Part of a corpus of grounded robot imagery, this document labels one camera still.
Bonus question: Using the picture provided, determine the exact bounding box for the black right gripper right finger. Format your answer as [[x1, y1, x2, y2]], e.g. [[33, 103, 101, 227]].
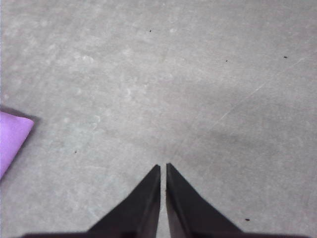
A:
[[165, 163, 243, 238]]

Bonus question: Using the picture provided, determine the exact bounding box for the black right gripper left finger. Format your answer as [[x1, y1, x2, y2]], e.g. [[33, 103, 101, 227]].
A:
[[88, 164, 161, 238]]

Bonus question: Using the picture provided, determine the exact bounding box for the purple towel with grey hem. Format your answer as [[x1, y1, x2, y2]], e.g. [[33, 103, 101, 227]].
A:
[[0, 111, 35, 180]]

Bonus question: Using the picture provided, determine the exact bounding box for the grey table cloth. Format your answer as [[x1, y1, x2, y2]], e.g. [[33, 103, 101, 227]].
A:
[[0, 0, 317, 238]]

